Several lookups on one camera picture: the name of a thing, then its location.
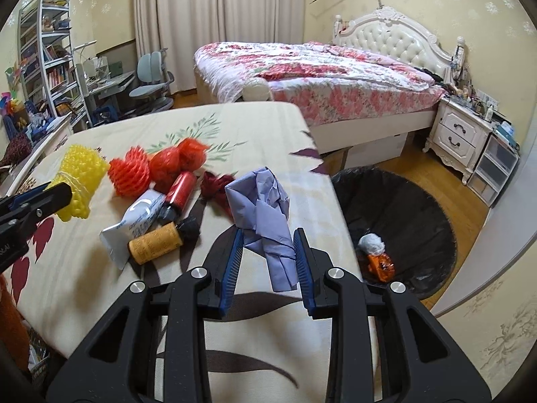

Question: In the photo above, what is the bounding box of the red mesh net ball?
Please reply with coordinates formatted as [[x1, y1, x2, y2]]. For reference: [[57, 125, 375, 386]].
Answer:
[[149, 148, 184, 194], [177, 136, 211, 173]]

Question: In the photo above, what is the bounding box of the clutter of small nightstand items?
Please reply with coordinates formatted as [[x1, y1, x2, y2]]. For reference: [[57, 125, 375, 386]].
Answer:
[[448, 84, 501, 120]]

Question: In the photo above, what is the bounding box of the white carved nightstand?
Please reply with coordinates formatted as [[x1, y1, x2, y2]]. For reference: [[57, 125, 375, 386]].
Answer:
[[423, 96, 493, 185]]

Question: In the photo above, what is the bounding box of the white storage box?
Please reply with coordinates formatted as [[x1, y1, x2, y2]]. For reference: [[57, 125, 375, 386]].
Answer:
[[344, 133, 407, 169]]

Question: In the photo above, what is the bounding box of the trash bin with black bag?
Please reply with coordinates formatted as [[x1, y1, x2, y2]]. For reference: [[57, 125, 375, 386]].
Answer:
[[331, 166, 458, 301]]

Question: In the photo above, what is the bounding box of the crumpled dark red wrapper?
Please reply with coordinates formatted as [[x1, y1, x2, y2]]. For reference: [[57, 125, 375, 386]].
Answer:
[[199, 171, 240, 215]]

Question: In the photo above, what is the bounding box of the white round footboard bolster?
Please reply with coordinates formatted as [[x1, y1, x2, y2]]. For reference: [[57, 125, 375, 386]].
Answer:
[[243, 76, 273, 102]]

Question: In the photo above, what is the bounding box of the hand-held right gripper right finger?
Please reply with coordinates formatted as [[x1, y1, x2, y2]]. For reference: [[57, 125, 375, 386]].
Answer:
[[293, 227, 492, 403]]

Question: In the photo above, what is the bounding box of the floral quilt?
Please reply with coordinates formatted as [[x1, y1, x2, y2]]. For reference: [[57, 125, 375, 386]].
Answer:
[[194, 41, 447, 129]]

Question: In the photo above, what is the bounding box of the brown cardboard box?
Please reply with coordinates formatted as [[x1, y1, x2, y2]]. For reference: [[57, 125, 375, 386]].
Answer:
[[322, 147, 349, 169]]

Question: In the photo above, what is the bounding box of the grey plastic drawer unit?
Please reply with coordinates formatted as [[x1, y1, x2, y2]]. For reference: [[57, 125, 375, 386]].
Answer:
[[467, 132, 521, 207]]

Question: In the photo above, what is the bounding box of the red bottle with black cap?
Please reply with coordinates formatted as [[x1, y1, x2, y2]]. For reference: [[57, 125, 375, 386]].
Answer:
[[157, 171, 198, 225]]

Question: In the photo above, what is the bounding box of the orange snack wrapper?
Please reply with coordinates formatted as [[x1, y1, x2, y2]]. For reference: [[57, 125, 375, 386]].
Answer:
[[364, 253, 396, 283]]

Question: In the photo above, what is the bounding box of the white desk lamp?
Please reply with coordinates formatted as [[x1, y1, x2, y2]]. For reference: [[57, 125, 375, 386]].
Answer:
[[73, 42, 99, 64]]

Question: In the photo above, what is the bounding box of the grey desk chair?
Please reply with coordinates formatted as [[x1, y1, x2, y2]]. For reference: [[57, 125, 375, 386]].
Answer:
[[128, 50, 176, 112]]

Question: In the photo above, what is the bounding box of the crumpled black plastic scrap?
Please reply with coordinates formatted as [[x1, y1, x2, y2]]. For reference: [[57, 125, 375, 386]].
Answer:
[[178, 216, 202, 240]]

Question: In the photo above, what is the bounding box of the white bookshelf with books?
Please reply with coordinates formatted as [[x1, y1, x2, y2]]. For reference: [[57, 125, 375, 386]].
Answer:
[[17, 0, 91, 129]]

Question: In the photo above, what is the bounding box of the white bed with tufted headboard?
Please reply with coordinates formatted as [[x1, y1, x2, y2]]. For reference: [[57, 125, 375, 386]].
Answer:
[[194, 6, 466, 154]]

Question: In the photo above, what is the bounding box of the orange cloth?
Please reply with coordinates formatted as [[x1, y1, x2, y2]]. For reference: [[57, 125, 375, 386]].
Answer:
[[0, 277, 32, 370]]

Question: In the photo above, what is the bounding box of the white squeeze tube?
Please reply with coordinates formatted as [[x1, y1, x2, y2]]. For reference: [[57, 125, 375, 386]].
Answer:
[[99, 189, 168, 270]]

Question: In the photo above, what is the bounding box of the grey study desk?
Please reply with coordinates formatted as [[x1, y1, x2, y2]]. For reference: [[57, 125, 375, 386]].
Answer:
[[82, 71, 137, 119]]

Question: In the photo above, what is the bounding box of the crumpled white tissue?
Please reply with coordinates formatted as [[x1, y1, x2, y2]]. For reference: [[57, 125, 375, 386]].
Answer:
[[357, 233, 386, 255]]

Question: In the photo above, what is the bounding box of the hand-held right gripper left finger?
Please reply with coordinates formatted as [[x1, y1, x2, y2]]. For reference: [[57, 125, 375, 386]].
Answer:
[[46, 227, 245, 403]]

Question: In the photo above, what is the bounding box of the orange foam fruit net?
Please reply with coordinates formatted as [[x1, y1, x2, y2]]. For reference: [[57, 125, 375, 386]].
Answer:
[[108, 145, 151, 199]]

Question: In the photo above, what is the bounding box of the beige curtain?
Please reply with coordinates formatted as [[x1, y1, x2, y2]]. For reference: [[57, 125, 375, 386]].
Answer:
[[134, 0, 307, 95]]

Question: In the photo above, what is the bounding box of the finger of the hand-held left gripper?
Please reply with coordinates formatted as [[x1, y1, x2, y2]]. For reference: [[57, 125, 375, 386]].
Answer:
[[0, 215, 38, 241], [0, 183, 73, 220]]

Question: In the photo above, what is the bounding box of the lavender paper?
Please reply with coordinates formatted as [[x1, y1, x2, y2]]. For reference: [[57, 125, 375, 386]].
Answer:
[[224, 167, 299, 292]]

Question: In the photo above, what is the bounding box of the yellow foam fruit net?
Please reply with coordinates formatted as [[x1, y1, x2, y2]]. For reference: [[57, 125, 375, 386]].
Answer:
[[45, 144, 109, 222]]

